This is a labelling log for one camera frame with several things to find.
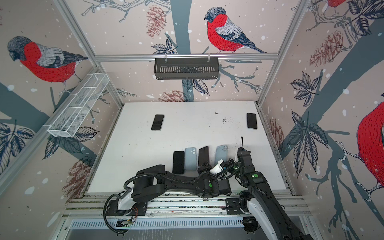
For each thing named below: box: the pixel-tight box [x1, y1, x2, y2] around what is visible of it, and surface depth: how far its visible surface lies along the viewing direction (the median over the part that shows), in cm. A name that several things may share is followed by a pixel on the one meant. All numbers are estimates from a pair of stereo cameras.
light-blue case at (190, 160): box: [184, 147, 198, 171], surface depth 93 cm
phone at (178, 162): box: [172, 150, 185, 175], surface depth 92 cm
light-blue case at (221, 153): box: [214, 145, 228, 165], surface depth 93 cm
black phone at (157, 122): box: [151, 114, 165, 131], surface depth 113 cm
